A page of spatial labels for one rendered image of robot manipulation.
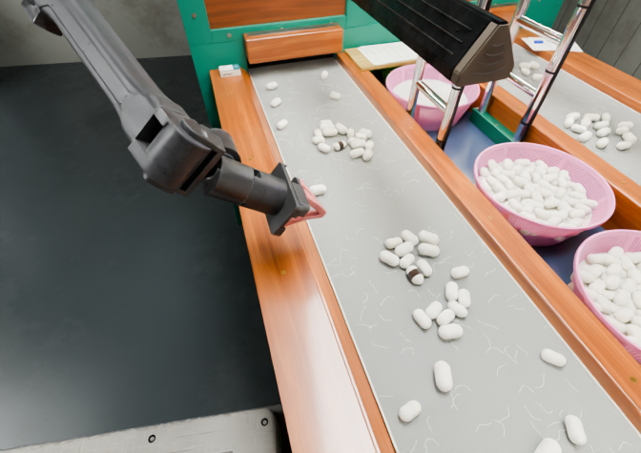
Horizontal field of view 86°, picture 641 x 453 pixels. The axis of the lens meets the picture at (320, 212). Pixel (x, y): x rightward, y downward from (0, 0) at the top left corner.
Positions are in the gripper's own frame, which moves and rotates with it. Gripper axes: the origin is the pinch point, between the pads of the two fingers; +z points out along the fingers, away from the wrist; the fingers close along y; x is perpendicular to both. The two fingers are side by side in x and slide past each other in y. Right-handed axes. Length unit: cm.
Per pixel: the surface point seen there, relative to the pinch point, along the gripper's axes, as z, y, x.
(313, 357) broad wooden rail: -1.9, -20.1, 9.4
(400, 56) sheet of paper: 39, 61, -25
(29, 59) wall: -65, 304, 160
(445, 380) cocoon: 10.4, -28.3, -0.5
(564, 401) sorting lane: 22.9, -35.0, -8.1
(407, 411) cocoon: 5.7, -29.9, 3.8
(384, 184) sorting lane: 19.8, 11.3, -4.9
